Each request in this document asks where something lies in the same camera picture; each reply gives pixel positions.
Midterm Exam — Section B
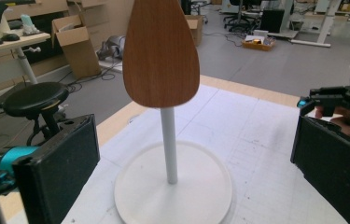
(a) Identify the small cardboard box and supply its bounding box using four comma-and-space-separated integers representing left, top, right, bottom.
184, 14, 204, 48

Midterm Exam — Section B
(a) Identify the black office chair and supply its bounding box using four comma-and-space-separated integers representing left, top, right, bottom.
222, 0, 259, 34

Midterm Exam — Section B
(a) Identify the tangle of black floor cables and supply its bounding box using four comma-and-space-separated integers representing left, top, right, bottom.
60, 60, 119, 94

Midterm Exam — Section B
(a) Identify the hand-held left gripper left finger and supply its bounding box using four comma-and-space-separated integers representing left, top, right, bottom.
0, 114, 101, 224

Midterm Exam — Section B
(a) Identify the black round stool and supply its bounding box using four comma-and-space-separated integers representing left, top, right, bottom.
2, 81, 71, 147

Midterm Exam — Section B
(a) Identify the large cardboard box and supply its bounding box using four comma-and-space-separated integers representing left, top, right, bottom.
50, 15, 103, 79

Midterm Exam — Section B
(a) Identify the white grid mat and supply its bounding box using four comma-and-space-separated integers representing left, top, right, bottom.
6, 83, 350, 224

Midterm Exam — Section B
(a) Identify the white hook stand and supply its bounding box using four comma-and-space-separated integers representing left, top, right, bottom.
113, 106, 233, 224

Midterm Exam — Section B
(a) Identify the white-legged wooden desk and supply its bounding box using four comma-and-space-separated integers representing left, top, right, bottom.
0, 31, 51, 86

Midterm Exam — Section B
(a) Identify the yellow tray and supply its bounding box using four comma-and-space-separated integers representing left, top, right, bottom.
241, 35, 277, 52

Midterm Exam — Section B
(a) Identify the white floor board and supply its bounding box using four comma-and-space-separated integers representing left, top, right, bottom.
97, 58, 124, 75

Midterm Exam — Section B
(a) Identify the gray bag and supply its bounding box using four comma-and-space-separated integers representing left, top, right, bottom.
95, 35, 127, 62

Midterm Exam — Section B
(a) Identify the black box on floor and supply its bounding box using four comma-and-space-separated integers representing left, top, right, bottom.
259, 7, 287, 34

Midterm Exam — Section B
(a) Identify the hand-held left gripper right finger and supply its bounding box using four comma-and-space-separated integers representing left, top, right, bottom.
289, 115, 350, 224

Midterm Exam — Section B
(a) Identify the white desk frame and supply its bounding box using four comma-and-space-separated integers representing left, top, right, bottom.
289, 0, 350, 49

